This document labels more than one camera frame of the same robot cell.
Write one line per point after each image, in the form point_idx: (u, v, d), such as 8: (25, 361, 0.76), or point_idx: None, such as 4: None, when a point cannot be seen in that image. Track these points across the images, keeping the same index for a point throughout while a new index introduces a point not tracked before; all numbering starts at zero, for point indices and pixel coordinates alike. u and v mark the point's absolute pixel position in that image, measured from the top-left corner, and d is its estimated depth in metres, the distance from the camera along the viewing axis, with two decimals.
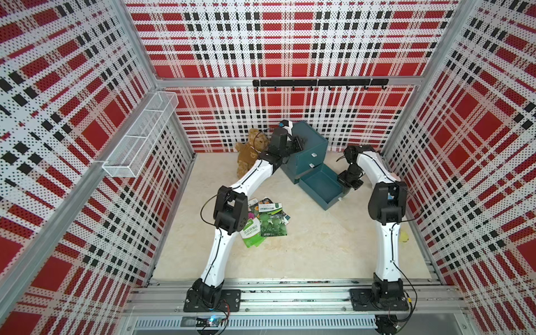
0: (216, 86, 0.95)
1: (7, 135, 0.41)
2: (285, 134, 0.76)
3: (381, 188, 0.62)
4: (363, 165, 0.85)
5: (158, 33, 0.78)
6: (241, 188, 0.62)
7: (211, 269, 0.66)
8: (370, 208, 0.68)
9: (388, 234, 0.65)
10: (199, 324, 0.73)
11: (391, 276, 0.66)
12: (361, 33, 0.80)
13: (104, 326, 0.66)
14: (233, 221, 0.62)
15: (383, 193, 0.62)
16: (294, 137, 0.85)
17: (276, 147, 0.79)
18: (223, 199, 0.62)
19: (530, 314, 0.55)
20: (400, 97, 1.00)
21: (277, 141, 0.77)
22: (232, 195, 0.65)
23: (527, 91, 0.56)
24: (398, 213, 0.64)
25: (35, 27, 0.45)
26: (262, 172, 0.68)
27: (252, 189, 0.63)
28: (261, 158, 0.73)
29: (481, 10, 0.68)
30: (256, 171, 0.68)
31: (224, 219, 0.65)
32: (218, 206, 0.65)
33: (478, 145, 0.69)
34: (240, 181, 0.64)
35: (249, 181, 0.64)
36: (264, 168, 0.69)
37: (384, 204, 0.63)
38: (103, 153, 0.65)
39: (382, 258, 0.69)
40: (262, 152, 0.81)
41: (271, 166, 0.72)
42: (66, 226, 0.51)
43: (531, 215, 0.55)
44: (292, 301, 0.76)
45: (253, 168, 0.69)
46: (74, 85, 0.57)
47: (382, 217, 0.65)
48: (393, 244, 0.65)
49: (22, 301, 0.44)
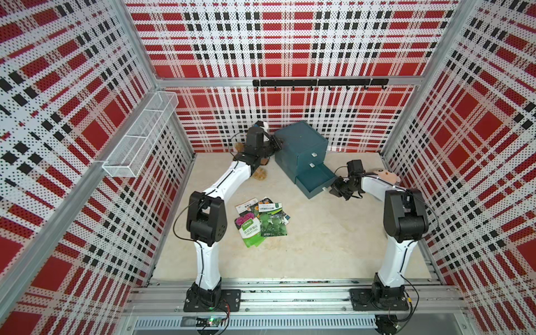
0: (216, 86, 0.95)
1: (6, 135, 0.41)
2: (260, 132, 0.71)
3: (393, 195, 0.56)
4: (368, 186, 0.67)
5: (158, 33, 0.78)
6: (216, 192, 0.55)
7: (205, 278, 0.65)
8: (386, 224, 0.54)
9: (403, 250, 0.59)
10: (199, 324, 0.73)
11: (395, 283, 0.65)
12: (361, 33, 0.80)
13: (104, 326, 0.66)
14: (211, 231, 0.54)
15: (397, 202, 0.55)
16: (271, 139, 0.80)
17: (252, 146, 0.73)
18: (195, 206, 0.54)
19: (530, 314, 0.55)
20: (400, 97, 1.00)
21: (253, 140, 0.71)
22: (206, 202, 0.58)
23: (527, 91, 0.56)
24: (420, 228, 0.55)
25: (35, 27, 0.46)
26: (239, 174, 0.62)
27: (227, 194, 0.57)
28: (236, 160, 0.66)
29: (481, 10, 0.68)
30: (232, 173, 0.61)
31: (200, 231, 0.56)
32: (190, 216, 0.55)
33: (478, 145, 0.69)
34: (214, 184, 0.57)
35: (225, 185, 0.57)
36: (241, 169, 0.63)
37: (402, 217, 0.54)
38: (103, 153, 0.65)
39: (389, 268, 0.64)
40: (239, 154, 0.69)
41: (248, 167, 0.66)
42: (66, 227, 0.51)
43: (531, 215, 0.55)
44: (292, 301, 0.76)
45: (228, 169, 0.63)
46: (74, 85, 0.57)
47: (401, 234, 0.55)
48: (406, 258, 0.60)
49: (22, 301, 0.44)
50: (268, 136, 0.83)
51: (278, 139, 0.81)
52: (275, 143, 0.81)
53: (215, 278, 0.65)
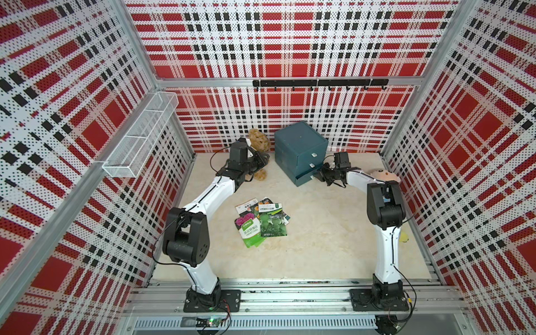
0: (216, 86, 0.95)
1: (7, 135, 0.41)
2: (244, 146, 0.70)
3: (374, 188, 0.62)
4: (353, 181, 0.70)
5: (158, 34, 0.78)
6: (197, 207, 0.51)
7: (200, 287, 0.66)
8: (368, 213, 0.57)
9: (389, 239, 0.63)
10: (199, 324, 0.73)
11: (391, 278, 0.66)
12: (361, 33, 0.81)
13: (104, 327, 0.66)
14: (190, 251, 0.49)
15: (378, 193, 0.61)
16: (256, 154, 0.79)
17: (236, 162, 0.71)
18: (174, 224, 0.49)
19: (530, 314, 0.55)
20: (400, 97, 1.00)
21: (236, 155, 0.70)
22: (187, 218, 0.53)
23: (527, 91, 0.56)
24: (399, 216, 0.62)
25: (35, 28, 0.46)
26: (222, 188, 0.59)
27: (211, 209, 0.53)
28: (220, 174, 0.64)
29: (481, 10, 0.68)
30: (215, 188, 0.58)
31: (179, 252, 0.50)
32: (168, 236, 0.49)
33: (478, 145, 0.69)
34: (195, 200, 0.53)
35: (207, 199, 0.53)
36: (225, 184, 0.60)
37: (383, 206, 0.61)
38: (103, 153, 0.65)
39: (382, 261, 0.67)
40: (221, 169, 0.66)
41: (233, 181, 0.63)
42: (65, 227, 0.51)
43: (531, 215, 0.55)
44: (292, 301, 0.76)
45: (211, 183, 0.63)
46: (74, 85, 0.57)
47: (383, 222, 0.62)
48: (394, 247, 0.64)
49: (22, 301, 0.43)
50: (252, 152, 0.80)
51: (261, 155, 0.80)
52: (259, 158, 0.80)
53: (211, 280, 0.63)
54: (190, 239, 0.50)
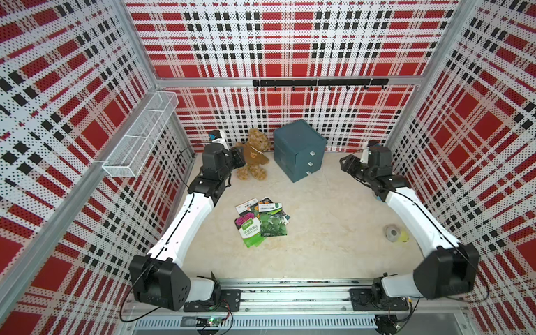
0: (216, 86, 0.95)
1: (6, 134, 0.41)
2: (218, 149, 0.57)
3: (443, 260, 0.41)
4: (398, 205, 0.55)
5: (158, 33, 0.78)
6: (166, 251, 0.43)
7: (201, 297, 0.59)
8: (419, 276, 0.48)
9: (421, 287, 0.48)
10: (199, 324, 0.73)
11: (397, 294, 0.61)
12: (361, 33, 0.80)
13: (104, 326, 0.66)
14: (167, 300, 0.43)
15: (444, 267, 0.40)
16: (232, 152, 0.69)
17: (212, 169, 0.59)
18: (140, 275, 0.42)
19: (530, 314, 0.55)
20: (400, 97, 1.00)
21: (211, 162, 0.57)
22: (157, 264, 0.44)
23: (527, 91, 0.56)
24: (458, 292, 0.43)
25: (35, 27, 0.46)
26: (197, 211, 0.50)
27: (185, 243, 0.45)
28: (192, 192, 0.54)
29: (481, 10, 0.68)
30: (186, 214, 0.49)
31: (154, 301, 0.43)
32: (138, 289, 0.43)
33: (478, 145, 0.69)
34: (162, 241, 0.44)
35: (178, 237, 0.45)
36: (197, 207, 0.51)
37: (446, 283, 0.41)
38: (103, 153, 0.65)
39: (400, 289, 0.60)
40: (195, 182, 0.56)
41: (209, 197, 0.53)
42: (65, 227, 0.51)
43: (531, 215, 0.55)
44: (292, 301, 0.76)
45: (182, 211, 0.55)
46: (74, 85, 0.57)
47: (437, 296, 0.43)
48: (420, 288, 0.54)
49: (22, 301, 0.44)
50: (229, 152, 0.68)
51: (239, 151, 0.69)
52: (239, 157, 0.70)
53: (208, 287, 0.62)
54: (164, 287, 0.43)
